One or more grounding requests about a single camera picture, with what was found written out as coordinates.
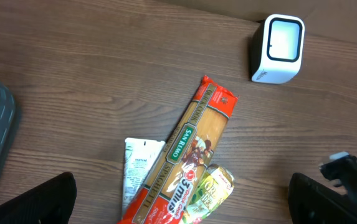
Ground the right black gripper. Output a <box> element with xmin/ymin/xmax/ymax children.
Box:
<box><xmin>319</xmin><ymin>151</ymin><xmax>357</xmax><ymax>204</ymax></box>

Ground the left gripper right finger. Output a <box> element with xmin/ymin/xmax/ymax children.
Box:
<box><xmin>288</xmin><ymin>173</ymin><xmax>357</xmax><ymax>224</ymax></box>

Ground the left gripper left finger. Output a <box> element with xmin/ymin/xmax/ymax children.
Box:
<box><xmin>0</xmin><ymin>172</ymin><xmax>77</xmax><ymax>224</ymax></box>

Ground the green yellow snack packet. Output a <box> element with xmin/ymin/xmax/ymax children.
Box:
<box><xmin>179</xmin><ymin>164</ymin><xmax>235</xmax><ymax>224</ymax></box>

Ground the white Pantene conditioner tube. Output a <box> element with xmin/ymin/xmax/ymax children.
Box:
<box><xmin>121</xmin><ymin>138</ymin><xmax>165</xmax><ymax>216</ymax></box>

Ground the red spaghetti packet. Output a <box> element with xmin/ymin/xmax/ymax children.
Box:
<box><xmin>121</xmin><ymin>76</ymin><xmax>238</xmax><ymax>223</ymax></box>

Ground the white barcode scanner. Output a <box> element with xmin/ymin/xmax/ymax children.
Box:
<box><xmin>250</xmin><ymin>14</ymin><xmax>305</xmax><ymax>84</ymax></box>

